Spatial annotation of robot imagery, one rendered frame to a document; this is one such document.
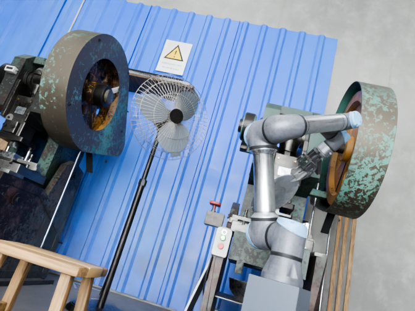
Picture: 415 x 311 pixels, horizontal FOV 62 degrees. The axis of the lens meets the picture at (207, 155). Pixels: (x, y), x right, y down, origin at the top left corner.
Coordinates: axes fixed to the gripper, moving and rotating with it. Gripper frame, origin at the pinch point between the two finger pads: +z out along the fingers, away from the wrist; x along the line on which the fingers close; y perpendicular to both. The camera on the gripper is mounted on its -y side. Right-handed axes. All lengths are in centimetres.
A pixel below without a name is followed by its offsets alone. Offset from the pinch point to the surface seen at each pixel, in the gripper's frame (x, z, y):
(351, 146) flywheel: -17, -33, -36
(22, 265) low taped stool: 21, 79, 97
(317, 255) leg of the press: 33.7, 14.7, -13.6
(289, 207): -0.4, 14.5, -19.5
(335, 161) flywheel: -34, -19, -65
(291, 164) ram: -20.2, -1.4, -16.0
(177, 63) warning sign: -230, 33, -30
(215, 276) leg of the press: 25, 55, 17
